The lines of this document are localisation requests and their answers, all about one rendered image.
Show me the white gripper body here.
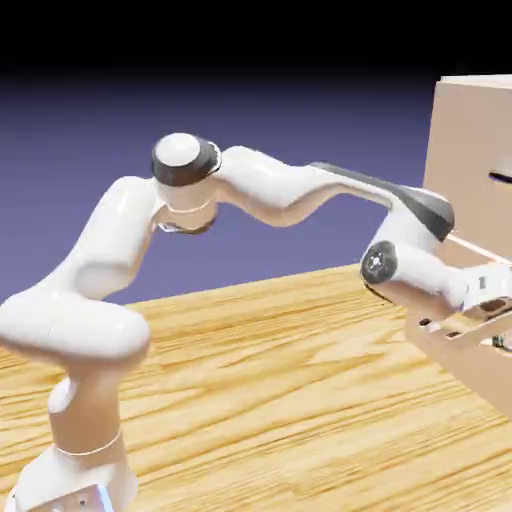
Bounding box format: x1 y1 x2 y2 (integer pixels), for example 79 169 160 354
415 295 512 350

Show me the light wood cabinet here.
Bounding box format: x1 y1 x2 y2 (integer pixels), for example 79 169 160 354
402 73 512 426

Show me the dark drawer handle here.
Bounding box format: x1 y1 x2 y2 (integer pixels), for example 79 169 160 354
487 156 512 184

